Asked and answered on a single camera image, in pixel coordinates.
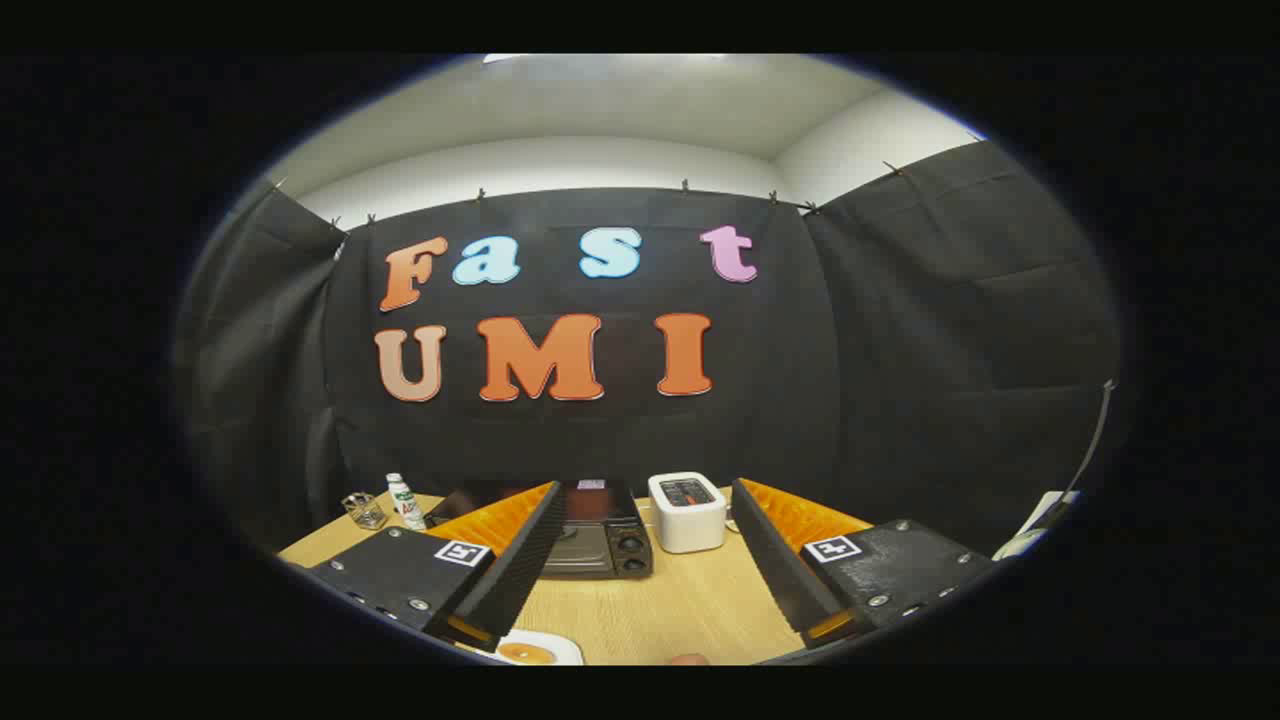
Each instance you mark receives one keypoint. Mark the black toaster oven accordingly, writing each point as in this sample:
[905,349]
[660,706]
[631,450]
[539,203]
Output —
[600,510]

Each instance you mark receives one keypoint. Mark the white device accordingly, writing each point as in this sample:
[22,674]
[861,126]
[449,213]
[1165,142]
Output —
[1035,518]

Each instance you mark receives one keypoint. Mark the white bread toaster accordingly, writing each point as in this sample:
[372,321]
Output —
[687,515]

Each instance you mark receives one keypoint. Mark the white green-label drink bottle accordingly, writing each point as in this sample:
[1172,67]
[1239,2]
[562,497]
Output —
[405,500]

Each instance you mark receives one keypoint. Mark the white plate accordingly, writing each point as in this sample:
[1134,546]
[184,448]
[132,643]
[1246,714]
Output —
[565,645]

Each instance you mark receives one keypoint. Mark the metal mesh utensil holder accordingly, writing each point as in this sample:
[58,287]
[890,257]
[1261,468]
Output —
[364,511]

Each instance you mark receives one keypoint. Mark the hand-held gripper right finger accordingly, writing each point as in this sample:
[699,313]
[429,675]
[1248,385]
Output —
[775,560]

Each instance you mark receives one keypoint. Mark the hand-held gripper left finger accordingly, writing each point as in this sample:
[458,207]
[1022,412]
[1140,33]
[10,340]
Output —
[525,560]

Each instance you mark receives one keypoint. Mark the brown glazed donut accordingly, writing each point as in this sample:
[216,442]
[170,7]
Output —
[527,654]

